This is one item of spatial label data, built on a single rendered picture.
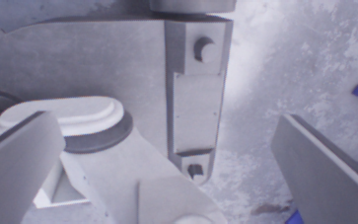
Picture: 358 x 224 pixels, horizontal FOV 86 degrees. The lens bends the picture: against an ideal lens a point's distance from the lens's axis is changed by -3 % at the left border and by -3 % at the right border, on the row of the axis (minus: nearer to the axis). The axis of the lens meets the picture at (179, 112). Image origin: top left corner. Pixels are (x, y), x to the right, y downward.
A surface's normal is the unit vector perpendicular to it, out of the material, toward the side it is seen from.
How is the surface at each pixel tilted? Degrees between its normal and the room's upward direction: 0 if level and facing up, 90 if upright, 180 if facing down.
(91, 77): 0
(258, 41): 0
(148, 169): 90
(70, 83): 0
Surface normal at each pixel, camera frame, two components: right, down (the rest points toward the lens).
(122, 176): 0.01, -0.86
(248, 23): 0.19, 0.50
